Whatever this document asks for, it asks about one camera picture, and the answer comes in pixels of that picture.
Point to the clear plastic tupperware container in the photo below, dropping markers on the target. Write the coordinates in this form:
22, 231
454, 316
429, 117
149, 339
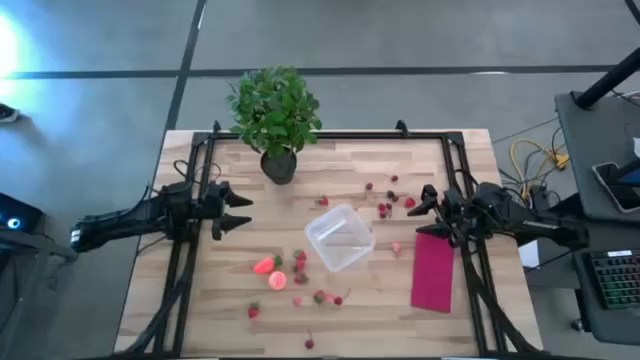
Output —
340, 237

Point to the grey side desk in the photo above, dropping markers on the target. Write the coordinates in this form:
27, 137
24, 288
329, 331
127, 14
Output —
590, 135

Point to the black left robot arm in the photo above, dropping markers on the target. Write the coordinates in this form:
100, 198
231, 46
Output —
125, 220

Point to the black backlit keyboard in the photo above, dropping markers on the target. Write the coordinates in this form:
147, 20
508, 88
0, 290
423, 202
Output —
617, 280

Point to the magenta cloth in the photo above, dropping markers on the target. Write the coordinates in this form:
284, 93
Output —
432, 275

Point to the strawberry with large green leaves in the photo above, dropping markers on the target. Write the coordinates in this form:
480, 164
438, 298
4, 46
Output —
319, 297

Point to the green plant in black pot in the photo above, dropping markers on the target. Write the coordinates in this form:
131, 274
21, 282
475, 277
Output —
275, 110

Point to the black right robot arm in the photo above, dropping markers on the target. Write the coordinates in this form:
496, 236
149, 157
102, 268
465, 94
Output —
545, 231

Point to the black pole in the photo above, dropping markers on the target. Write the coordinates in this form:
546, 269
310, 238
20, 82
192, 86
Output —
607, 80

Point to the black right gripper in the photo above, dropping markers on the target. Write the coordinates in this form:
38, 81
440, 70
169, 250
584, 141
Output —
457, 215

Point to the dark keyboard desk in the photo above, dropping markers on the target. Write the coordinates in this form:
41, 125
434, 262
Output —
600, 325

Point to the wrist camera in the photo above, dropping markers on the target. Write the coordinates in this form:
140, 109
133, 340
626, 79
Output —
487, 197
177, 195

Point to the smartphone on side desk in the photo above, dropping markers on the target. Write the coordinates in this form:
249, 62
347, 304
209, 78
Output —
612, 187

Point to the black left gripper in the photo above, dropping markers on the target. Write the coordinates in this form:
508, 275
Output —
212, 205

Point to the white paper sheet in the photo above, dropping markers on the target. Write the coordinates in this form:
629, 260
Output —
529, 256

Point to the toy peach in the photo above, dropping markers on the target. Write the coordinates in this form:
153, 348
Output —
277, 281

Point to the pink lumpy toy fruit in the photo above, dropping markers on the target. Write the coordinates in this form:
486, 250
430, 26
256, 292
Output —
298, 301
329, 299
396, 246

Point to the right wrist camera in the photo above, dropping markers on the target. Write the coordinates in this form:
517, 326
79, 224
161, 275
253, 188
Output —
487, 197

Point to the black device with blue light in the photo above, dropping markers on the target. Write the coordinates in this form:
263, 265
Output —
20, 215

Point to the red toy strawberry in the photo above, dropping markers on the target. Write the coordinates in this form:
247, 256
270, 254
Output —
253, 312
409, 202
300, 265
299, 255
300, 279
324, 201

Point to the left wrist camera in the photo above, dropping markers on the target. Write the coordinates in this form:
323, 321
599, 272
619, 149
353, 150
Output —
177, 195

